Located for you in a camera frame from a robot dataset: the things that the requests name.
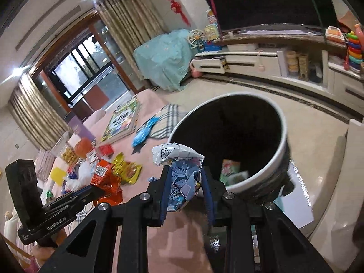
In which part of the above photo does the blue fish-shaped plastic toy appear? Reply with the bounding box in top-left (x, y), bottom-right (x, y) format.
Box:
top-left (132, 116), bottom-right (160, 149)

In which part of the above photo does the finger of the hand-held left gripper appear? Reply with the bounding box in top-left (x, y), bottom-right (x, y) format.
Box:
top-left (42, 185), bottom-right (106, 214)

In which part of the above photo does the white TV cabinet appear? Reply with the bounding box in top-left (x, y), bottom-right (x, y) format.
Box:
top-left (190, 25), bottom-right (364, 104)

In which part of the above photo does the small wooden rack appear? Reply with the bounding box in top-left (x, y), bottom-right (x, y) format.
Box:
top-left (298, 53), bottom-right (309, 81)

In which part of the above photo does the teal covered furniture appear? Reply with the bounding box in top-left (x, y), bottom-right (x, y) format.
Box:
top-left (133, 28), bottom-right (197, 92)

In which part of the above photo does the tray of yellow snacks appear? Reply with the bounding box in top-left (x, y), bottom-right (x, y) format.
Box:
top-left (61, 145), bottom-right (78, 166)

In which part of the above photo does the black television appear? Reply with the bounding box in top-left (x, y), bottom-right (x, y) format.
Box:
top-left (193, 0), bottom-right (339, 32)

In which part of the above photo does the orange box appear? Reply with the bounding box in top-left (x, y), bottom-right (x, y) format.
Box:
top-left (74, 138), bottom-right (95, 159)

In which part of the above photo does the green children's book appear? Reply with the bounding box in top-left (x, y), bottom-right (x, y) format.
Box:
top-left (101, 97), bottom-right (142, 144)

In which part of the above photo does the rainbow stacking ring toy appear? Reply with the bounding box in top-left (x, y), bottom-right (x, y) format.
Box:
top-left (345, 23), bottom-right (364, 72)

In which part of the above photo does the pink round toy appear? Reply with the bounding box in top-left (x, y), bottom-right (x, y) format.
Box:
top-left (190, 62), bottom-right (204, 78)

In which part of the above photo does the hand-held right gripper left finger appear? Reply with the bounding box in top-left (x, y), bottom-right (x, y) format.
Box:
top-left (38, 167), bottom-right (173, 273)

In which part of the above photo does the white blue wrapper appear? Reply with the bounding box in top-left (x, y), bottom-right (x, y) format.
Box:
top-left (152, 142), bottom-right (205, 212)

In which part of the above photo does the yellow paper sheet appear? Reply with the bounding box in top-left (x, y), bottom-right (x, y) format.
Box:
top-left (49, 167), bottom-right (66, 184)

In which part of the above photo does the purple box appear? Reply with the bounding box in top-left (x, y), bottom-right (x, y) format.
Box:
top-left (66, 112), bottom-right (89, 137)

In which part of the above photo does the pink printed blanket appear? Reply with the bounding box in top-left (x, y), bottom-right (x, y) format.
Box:
top-left (0, 89), bottom-right (265, 273)

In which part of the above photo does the orange snack wrapper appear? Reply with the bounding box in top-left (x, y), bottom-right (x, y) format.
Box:
top-left (90, 159), bottom-right (123, 206)

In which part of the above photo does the glass balcony door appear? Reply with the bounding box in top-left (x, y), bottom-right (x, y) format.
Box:
top-left (42, 33), bottom-right (133, 107)

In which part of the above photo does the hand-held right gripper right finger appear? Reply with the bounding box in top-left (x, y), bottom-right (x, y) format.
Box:
top-left (200, 167), bottom-right (333, 273)

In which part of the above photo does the beige patterned curtain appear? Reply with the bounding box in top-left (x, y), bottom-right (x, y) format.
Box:
top-left (8, 73), bottom-right (73, 152)
top-left (96, 0), bottom-right (166, 52)

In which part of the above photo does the small red packet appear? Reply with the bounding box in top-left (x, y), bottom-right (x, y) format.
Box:
top-left (98, 144), bottom-right (115, 156)

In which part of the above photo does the green packet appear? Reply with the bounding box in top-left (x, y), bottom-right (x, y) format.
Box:
top-left (220, 159), bottom-right (250, 185)

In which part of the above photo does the white ferris wheel toy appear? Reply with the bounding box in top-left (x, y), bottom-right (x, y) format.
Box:
top-left (187, 29), bottom-right (207, 53)

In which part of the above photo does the stack of yellow containers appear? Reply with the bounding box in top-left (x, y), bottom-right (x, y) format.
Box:
top-left (285, 50), bottom-right (298, 77)

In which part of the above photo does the blue toy base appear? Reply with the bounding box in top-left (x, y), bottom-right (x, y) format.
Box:
top-left (196, 42), bottom-right (222, 53)

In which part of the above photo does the white bin with black bag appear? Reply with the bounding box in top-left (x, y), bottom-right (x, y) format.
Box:
top-left (167, 92), bottom-right (295, 205)

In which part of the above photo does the white plastic bag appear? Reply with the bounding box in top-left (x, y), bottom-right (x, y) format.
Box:
top-left (63, 159), bottom-right (99, 192)

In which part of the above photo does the yellow snack wrapper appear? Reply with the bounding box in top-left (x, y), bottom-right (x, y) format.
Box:
top-left (112, 153), bottom-right (143, 186)

